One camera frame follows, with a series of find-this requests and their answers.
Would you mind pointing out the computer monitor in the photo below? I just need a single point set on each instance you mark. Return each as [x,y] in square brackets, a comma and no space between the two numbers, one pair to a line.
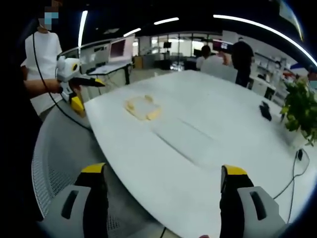
[121,49]

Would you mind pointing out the green potted plant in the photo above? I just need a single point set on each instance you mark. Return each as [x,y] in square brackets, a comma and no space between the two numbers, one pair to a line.
[301,106]

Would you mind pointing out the long curved ceiling light strip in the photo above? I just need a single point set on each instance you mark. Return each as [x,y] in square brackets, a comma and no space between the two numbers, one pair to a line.
[267,28]

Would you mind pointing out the black phone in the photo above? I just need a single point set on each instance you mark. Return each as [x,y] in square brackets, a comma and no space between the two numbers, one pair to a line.
[265,111]

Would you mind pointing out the person's left hand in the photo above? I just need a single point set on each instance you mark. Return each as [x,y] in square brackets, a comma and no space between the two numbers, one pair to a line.
[55,86]

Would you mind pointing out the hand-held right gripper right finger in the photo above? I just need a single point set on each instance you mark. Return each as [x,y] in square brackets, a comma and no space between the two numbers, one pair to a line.
[247,210]

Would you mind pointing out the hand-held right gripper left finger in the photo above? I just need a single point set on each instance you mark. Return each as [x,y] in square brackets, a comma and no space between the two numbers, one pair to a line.
[74,210]

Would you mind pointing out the short ceiling light strip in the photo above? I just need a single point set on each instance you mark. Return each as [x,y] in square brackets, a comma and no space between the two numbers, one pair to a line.
[166,21]
[132,32]
[83,27]

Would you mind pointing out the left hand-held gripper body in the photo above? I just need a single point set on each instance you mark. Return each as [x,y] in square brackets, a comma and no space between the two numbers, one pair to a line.
[68,67]

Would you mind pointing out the white mesh office chair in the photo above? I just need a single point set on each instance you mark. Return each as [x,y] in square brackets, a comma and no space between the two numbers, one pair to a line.
[62,148]

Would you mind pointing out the person's right hand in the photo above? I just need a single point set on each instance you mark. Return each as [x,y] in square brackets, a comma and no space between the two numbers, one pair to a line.
[204,236]

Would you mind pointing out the white office desk with partition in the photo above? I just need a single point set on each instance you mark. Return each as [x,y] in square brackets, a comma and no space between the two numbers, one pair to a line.
[99,57]

